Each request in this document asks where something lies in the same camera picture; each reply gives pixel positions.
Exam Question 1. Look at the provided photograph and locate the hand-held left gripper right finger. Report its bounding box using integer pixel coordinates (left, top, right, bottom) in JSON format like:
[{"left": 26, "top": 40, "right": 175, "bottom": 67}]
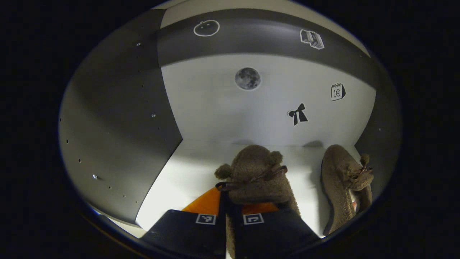
[{"left": 228, "top": 201, "right": 320, "bottom": 259}]

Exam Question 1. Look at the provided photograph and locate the brown fluffy shoe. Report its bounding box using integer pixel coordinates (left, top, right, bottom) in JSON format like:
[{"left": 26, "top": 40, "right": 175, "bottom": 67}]
[
  {"left": 321, "top": 145, "right": 374, "bottom": 236},
  {"left": 215, "top": 145, "right": 300, "bottom": 259}
]

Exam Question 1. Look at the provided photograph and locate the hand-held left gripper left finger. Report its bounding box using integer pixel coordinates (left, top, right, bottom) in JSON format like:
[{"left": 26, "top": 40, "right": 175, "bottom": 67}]
[{"left": 142, "top": 187, "right": 227, "bottom": 259}]

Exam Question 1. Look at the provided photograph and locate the white shoe cabinet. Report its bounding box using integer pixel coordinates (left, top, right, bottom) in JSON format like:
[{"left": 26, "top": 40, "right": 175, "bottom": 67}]
[{"left": 59, "top": 0, "right": 402, "bottom": 240}]

